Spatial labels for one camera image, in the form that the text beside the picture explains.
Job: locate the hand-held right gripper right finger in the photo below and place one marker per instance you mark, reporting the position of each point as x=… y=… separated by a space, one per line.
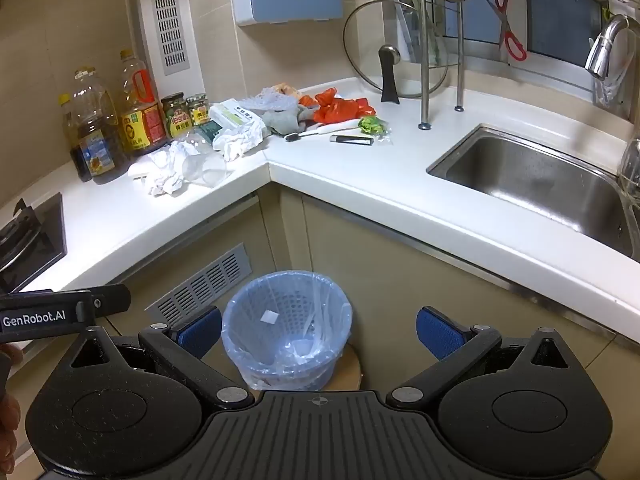
x=440 y=332

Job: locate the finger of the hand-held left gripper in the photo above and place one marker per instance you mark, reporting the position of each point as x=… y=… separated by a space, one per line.
x=112 y=299

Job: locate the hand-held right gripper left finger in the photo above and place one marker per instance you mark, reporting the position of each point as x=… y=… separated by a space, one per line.
x=200 y=332

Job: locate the blue wastebasket with clear liner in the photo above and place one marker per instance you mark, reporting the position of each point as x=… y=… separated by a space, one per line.
x=260 y=310

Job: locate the white tissue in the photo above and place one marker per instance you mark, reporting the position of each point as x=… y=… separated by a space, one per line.
x=160 y=170
x=240 y=142

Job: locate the crushed clear bottle green label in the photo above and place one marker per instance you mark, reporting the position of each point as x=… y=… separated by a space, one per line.
x=205 y=165

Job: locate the green vegetable scrap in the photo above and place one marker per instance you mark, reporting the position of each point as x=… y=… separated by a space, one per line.
x=371 y=125

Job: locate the white green paper box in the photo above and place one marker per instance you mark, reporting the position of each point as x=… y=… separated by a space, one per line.
x=235 y=114

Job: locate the pale grey rag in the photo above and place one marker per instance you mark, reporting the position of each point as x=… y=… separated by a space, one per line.
x=285 y=121

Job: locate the white toothbrush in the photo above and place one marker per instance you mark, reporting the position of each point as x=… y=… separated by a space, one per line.
x=325 y=131

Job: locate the white foam fruit net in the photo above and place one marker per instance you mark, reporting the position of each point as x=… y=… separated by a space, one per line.
x=272 y=100

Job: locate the red plastic bag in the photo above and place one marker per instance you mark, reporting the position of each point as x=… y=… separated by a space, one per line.
x=340 y=110

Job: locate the person's left hand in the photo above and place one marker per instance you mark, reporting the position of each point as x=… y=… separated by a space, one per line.
x=7 y=420

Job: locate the silver cabinet vent grille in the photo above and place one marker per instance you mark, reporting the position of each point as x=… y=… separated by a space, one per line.
x=200 y=280

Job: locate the black gas stove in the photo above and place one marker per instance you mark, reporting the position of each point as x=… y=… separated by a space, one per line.
x=40 y=245

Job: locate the brown wooden board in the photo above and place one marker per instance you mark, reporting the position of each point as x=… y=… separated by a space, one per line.
x=350 y=370

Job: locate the large oil bottle blue label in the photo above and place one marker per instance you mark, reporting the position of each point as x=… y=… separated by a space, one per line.
x=97 y=150

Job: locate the stainless steel sink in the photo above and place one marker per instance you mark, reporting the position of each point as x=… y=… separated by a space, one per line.
x=525 y=180

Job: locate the slim dark sauce bottle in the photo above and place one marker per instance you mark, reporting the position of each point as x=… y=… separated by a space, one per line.
x=69 y=125

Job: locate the glass jar green label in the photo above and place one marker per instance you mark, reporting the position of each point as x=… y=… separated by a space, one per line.
x=176 y=120

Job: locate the small jar checkered lid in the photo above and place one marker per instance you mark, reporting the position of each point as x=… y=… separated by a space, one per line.
x=198 y=114

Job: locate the metal dish rack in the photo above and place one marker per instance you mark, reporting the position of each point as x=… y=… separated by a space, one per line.
x=560 y=15
x=424 y=60

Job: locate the chrome kitchen faucet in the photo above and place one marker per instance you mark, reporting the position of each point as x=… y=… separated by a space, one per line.
x=600 y=50

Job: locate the upright cutting board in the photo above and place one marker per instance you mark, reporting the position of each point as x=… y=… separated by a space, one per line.
x=400 y=10

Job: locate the white wall vent grille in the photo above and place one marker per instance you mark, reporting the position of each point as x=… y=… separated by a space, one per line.
x=170 y=25

